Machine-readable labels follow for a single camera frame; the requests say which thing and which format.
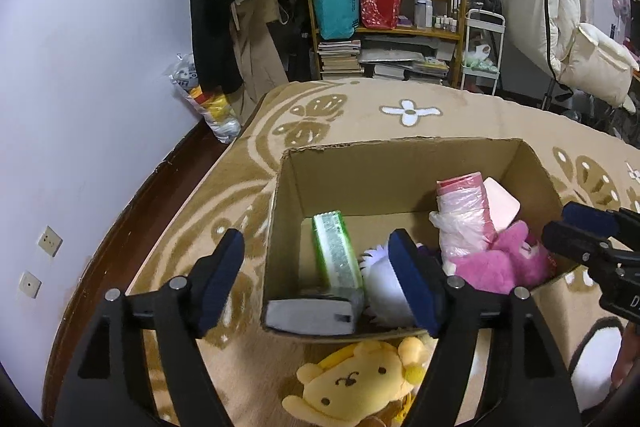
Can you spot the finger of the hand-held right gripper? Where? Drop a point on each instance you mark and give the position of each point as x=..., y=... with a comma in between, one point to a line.
x=575, y=242
x=590, y=217

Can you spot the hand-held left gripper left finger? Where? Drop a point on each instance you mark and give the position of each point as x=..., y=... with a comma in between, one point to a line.
x=222, y=277

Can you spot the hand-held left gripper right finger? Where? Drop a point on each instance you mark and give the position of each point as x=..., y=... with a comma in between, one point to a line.
x=415, y=287

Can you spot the purple haired plush doll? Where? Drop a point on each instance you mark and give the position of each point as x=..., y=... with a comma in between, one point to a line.
x=382, y=287

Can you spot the pink plush toy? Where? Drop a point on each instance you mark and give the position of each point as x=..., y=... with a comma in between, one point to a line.
x=490, y=267

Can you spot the pink foam block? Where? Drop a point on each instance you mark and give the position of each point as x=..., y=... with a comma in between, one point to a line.
x=502, y=204

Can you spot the pink plastic bag roll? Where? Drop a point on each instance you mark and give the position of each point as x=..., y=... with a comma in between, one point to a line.
x=462, y=217

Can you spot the green packet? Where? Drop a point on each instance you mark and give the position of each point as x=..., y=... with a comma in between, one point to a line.
x=335, y=252

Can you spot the grey white box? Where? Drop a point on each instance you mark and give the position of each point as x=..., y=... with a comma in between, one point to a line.
x=310, y=317

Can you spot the cardboard box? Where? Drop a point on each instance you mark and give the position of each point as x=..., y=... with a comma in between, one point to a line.
x=375, y=187

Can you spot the yellow plush toy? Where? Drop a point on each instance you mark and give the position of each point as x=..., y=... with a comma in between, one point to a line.
x=350, y=382

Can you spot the person's right hand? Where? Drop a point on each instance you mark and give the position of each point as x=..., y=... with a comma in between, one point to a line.
x=629, y=354

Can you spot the clear bag of toys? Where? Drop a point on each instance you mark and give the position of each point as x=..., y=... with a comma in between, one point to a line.
x=215, y=112

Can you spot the light green bag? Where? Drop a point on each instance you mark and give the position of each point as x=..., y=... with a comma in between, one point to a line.
x=482, y=64

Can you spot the pink fan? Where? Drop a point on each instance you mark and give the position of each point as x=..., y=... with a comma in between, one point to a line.
x=622, y=4

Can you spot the white trolley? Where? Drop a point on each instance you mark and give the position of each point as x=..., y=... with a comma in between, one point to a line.
x=492, y=18

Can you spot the beige coat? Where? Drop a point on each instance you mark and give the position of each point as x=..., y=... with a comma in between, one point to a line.
x=257, y=57

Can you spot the pile of magazines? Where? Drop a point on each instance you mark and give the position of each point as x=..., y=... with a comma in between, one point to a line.
x=400, y=62

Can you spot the black coat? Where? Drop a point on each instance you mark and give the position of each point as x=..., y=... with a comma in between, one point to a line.
x=212, y=47

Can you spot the stack of books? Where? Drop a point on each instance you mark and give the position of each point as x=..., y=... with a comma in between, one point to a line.
x=340, y=62

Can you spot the wooden shelf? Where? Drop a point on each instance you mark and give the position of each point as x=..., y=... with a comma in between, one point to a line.
x=400, y=31

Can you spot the tall white bottle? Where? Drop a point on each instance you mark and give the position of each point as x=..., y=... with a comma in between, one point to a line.
x=420, y=9

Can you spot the red patterned bag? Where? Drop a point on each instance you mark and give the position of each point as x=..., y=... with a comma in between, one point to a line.
x=380, y=4

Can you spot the teal bag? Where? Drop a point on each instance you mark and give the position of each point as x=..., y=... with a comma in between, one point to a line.
x=335, y=12

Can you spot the wall socket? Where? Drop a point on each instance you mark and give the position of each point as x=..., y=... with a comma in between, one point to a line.
x=51, y=241
x=29, y=284

